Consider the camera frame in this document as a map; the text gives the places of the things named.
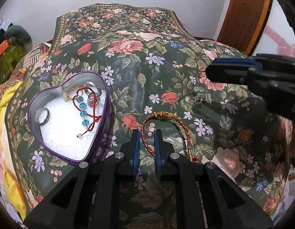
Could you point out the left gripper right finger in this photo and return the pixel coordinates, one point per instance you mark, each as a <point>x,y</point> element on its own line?
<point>205,196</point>

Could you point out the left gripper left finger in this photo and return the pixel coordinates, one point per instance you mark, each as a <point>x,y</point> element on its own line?
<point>89,196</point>

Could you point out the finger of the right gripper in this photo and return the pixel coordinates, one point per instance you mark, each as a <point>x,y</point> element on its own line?
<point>231,75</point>
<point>233,62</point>

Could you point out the purple heart-shaped tin box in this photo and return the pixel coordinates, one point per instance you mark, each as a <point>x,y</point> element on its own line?
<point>62,122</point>

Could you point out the wooden door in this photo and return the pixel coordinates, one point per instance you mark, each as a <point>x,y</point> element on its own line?
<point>244,23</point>

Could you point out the silver earring pair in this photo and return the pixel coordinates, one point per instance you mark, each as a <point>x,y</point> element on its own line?
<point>197,96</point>

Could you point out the yellow blanket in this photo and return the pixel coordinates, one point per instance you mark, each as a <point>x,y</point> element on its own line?
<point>7,171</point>

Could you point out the floral green bedspread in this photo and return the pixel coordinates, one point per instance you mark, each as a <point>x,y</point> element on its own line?
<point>150,64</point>

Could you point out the striped patterned quilt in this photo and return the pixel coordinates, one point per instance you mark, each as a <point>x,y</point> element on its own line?
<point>32,60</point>

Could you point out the green patterned box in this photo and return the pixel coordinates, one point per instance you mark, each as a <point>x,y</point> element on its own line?
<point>8,60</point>

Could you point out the orange box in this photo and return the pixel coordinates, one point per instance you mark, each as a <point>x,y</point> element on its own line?
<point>3,46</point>

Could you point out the dark green cushion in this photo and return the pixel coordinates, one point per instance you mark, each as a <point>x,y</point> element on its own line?
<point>16,34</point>

